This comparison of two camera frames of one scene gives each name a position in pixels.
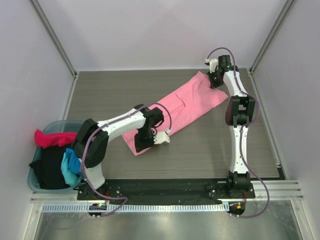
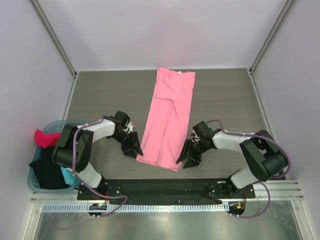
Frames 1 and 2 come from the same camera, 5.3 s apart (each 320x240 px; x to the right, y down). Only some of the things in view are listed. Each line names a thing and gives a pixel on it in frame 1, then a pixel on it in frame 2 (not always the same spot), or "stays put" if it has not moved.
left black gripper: x=140 y=146 to x=136 y=144
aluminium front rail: x=279 y=190 stays put
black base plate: x=200 y=189 stays put
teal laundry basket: x=54 y=126 stays put
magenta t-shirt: x=46 y=139 stays put
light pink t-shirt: x=199 y=96 to x=167 y=130
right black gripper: x=215 y=81 to x=196 y=148
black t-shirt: x=48 y=168 stays put
